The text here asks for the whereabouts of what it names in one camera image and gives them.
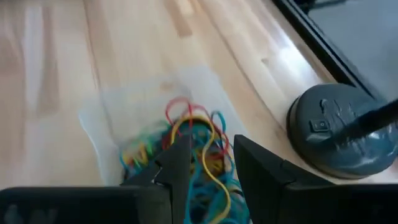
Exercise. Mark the green rubber band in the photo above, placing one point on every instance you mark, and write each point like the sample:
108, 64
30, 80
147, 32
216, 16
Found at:
149, 146

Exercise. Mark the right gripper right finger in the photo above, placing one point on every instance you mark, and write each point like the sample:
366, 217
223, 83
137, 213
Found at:
295, 205

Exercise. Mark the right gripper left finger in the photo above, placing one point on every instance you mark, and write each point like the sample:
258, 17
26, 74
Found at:
140, 205

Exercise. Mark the blue rubber band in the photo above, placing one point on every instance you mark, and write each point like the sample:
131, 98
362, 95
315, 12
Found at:
199, 199

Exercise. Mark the clear plastic bin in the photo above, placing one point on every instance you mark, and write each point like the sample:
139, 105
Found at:
130, 102

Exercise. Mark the black desk lamp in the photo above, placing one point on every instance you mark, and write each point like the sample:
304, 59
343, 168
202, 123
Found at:
326, 149

